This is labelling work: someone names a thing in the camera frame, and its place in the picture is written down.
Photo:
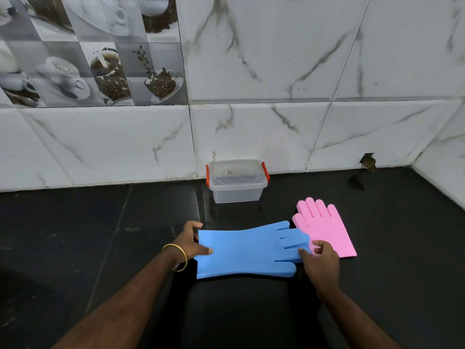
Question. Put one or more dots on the person's right hand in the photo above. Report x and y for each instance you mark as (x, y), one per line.
(325, 268)

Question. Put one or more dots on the person's left hand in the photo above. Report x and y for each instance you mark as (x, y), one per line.
(189, 241)

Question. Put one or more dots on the pink rubber glove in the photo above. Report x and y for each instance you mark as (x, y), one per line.
(327, 228)
(299, 226)

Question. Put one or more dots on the transparent plastic box red latches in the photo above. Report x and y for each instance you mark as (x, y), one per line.
(236, 195)

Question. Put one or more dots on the person's right forearm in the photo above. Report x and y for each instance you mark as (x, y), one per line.
(356, 323)

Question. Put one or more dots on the person's left forearm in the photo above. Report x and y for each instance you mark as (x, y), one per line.
(123, 312)

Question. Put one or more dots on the gold bangle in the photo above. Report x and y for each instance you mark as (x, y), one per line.
(183, 250)

